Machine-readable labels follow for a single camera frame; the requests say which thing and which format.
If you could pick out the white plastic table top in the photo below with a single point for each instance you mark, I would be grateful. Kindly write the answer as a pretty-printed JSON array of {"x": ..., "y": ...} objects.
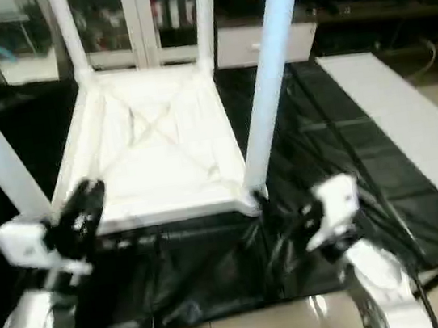
[{"x": 141, "y": 162}]

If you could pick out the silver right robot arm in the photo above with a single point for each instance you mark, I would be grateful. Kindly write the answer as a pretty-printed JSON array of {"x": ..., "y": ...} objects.
[{"x": 382, "y": 279}]

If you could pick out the black shiny table mat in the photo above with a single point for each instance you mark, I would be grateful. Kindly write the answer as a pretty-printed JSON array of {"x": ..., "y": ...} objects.
[{"x": 364, "y": 151}]

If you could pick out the white side table board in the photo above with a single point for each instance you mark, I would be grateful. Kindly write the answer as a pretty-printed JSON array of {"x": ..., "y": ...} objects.
[{"x": 411, "y": 112}]

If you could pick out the white glass door cabinet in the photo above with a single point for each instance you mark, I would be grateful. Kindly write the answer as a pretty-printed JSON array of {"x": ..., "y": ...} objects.
[{"x": 146, "y": 56}]

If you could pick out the white drawer unit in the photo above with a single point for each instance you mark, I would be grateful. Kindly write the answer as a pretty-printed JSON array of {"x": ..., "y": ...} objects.
[{"x": 299, "y": 38}]

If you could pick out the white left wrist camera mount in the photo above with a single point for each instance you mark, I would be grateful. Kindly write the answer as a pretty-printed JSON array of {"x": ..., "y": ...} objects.
[{"x": 22, "y": 246}]

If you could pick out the glass tank metal frame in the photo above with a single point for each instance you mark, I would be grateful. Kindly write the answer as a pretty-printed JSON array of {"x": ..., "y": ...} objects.
[{"x": 21, "y": 32}]

